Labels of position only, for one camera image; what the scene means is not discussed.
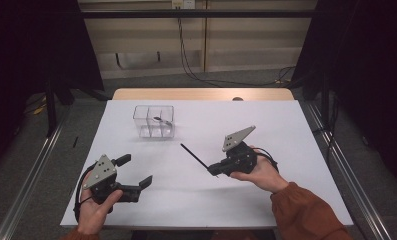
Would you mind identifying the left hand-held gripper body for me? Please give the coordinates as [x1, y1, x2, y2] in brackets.
[82, 153, 141, 206]

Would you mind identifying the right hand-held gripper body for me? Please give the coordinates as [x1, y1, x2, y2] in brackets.
[215, 125, 259, 177]

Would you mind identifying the long thin black pencil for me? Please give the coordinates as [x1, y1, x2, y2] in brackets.
[179, 142, 211, 172]

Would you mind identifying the clear plastic organizer box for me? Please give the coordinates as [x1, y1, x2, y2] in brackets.
[132, 104, 176, 140]

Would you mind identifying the person's right hand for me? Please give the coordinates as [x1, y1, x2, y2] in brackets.
[230, 145, 289, 195]

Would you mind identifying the person's left hand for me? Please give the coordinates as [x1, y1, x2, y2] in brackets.
[76, 188, 124, 236]

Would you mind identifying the white table sheet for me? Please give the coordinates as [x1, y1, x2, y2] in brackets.
[59, 99, 354, 231]

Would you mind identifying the wooden table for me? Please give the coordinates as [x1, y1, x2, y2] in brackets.
[111, 87, 296, 102]

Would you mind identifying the black metal stand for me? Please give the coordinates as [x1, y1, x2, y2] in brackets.
[45, 77, 59, 138]
[320, 70, 331, 130]

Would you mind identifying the dark curtain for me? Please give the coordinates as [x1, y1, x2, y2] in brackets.
[0, 0, 104, 169]
[291, 0, 397, 183]

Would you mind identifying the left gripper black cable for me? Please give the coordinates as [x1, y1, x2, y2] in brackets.
[72, 162, 98, 223]

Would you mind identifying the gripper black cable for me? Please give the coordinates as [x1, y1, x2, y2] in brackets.
[72, 162, 98, 223]
[252, 147, 280, 173]

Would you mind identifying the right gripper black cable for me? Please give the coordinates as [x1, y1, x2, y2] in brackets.
[252, 147, 280, 173]

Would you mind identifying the aluminium floor rail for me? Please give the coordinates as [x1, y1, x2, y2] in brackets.
[305, 100, 393, 240]
[0, 105, 71, 240]

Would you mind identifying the black wall cable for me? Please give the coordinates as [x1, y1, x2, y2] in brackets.
[176, 7, 295, 87]

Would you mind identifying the black horizontal frame bar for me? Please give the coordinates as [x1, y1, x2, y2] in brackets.
[80, 9, 318, 20]

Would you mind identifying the white wall socket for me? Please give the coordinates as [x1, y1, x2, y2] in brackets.
[171, 0, 196, 10]

